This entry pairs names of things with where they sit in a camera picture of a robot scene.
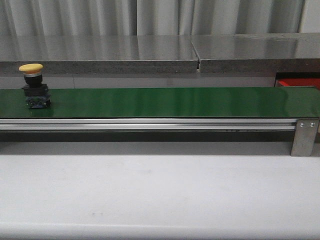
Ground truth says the grey stone counter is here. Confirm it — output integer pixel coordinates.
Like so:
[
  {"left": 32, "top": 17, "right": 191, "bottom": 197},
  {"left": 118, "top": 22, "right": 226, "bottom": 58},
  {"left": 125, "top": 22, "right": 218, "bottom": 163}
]
[
  {"left": 0, "top": 35, "right": 198, "bottom": 75},
  {"left": 191, "top": 33, "right": 320, "bottom": 73}
]

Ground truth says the right grey stone counter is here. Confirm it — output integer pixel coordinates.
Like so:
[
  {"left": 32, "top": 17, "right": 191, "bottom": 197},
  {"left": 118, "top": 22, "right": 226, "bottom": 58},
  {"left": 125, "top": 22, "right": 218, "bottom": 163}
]
[{"left": 191, "top": 33, "right": 320, "bottom": 73}]

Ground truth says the red plastic bin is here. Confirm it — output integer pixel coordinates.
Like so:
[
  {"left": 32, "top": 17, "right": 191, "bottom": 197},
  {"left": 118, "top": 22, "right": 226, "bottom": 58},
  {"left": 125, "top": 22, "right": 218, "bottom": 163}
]
[{"left": 275, "top": 78, "right": 320, "bottom": 90}]

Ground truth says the grey pleated curtain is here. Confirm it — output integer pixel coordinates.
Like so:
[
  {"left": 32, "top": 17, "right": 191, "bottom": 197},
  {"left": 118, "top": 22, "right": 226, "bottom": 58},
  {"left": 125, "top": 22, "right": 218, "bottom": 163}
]
[{"left": 0, "top": 0, "right": 305, "bottom": 36}]

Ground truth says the steel conveyor support bracket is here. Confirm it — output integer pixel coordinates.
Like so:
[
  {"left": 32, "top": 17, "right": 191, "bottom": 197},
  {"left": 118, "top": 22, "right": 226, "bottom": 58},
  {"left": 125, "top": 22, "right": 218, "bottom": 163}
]
[{"left": 290, "top": 118, "right": 320, "bottom": 157}]

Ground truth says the green conveyor belt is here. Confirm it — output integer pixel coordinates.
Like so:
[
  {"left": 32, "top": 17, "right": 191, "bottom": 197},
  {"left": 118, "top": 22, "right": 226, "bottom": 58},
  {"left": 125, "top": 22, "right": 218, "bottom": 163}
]
[{"left": 0, "top": 87, "right": 320, "bottom": 119}]

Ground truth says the yellow mushroom push button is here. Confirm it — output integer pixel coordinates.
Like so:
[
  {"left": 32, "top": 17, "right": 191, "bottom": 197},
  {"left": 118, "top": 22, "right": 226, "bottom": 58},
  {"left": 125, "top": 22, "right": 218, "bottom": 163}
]
[{"left": 18, "top": 63, "right": 51, "bottom": 109}]

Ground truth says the left grey stone counter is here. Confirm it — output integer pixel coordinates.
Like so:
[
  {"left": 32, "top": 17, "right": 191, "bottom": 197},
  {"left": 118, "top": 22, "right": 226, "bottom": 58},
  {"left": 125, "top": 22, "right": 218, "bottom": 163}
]
[{"left": 0, "top": 35, "right": 198, "bottom": 75}]

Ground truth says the aluminium conveyor side rail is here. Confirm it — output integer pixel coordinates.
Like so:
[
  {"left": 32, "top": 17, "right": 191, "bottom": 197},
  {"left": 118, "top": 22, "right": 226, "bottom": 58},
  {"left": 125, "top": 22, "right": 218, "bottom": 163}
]
[{"left": 0, "top": 118, "right": 297, "bottom": 131}]

